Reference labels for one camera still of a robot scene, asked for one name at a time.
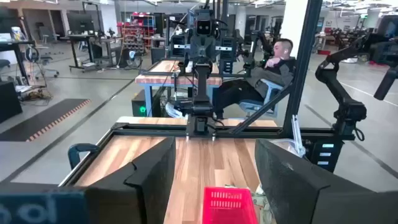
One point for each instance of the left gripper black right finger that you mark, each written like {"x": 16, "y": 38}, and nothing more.
{"x": 298, "y": 189}

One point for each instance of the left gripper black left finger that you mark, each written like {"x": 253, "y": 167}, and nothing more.
{"x": 146, "y": 183}

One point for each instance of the white green sweetener packet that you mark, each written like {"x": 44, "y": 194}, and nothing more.
{"x": 261, "y": 200}

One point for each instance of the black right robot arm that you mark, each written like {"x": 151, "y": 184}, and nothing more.
{"x": 202, "y": 87}

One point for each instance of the black background robot arm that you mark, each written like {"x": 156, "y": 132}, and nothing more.
{"x": 385, "y": 82}
{"x": 339, "y": 88}

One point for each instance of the clear plastic container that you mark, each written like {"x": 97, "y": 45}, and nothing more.
{"x": 287, "y": 145}

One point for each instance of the background wooden workbench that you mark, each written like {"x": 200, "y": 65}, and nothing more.
{"x": 164, "y": 79}

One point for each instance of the red storage shelving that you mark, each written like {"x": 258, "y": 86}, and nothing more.
{"x": 136, "y": 31}

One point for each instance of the black floor fan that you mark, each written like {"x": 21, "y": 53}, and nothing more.
{"x": 133, "y": 59}

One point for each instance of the red plastic mesh basket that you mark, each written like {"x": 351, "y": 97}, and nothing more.
{"x": 228, "y": 207}

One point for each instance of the person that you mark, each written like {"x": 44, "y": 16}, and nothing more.
{"x": 275, "y": 71}

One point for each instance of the blue grey chair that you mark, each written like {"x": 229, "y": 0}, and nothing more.
{"x": 268, "y": 90}

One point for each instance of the black computer tower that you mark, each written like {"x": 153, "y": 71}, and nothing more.
{"x": 141, "y": 104}

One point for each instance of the black orange-edged floor mat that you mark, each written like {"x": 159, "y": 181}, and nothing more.
{"x": 40, "y": 119}

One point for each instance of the black computer monitor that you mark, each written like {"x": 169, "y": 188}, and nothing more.
{"x": 81, "y": 22}

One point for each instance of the black standing desk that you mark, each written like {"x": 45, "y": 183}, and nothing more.
{"x": 77, "y": 37}

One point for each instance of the black cabinet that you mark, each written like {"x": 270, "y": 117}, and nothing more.
{"x": 9, "y": 102}

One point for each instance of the grey office chair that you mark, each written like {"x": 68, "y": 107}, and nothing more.
{"x": 37, "y": 56}

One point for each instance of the black office desk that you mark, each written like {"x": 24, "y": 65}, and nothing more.
{"x": 15, "y": 45}

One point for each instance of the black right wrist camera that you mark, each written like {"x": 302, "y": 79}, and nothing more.
{"x": 204, "y": 26}

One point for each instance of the black aluminium table frame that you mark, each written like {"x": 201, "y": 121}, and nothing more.
{"x": 155, "y": 129}

